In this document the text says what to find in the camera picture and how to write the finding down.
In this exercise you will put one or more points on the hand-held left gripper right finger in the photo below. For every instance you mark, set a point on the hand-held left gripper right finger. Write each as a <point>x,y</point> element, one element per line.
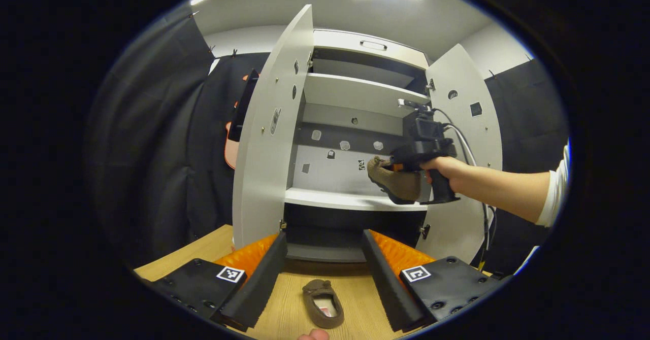
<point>386,289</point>

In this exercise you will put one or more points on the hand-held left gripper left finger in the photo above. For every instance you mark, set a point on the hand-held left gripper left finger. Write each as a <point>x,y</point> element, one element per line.
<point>259,289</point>

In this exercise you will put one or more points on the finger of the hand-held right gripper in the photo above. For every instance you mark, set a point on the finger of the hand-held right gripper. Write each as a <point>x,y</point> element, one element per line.
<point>397,167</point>

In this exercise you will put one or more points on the brown shoe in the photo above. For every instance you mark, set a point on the brown shoe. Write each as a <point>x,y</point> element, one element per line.
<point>401,182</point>
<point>320,299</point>

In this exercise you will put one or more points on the white shoe cabinet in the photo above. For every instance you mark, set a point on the white shoe cabinet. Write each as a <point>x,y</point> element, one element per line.
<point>355,94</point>

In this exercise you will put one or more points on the white cabinet door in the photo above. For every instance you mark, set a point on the white cabinet door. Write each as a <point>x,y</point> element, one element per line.
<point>457,228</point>
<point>264,177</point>

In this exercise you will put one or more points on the white shirt sleeve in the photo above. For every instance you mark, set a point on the white shirt sleeve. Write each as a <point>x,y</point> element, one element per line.
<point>553,193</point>

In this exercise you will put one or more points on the black backdrop cloth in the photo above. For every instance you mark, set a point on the black backdrop cloth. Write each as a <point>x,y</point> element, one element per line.
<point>152,152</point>

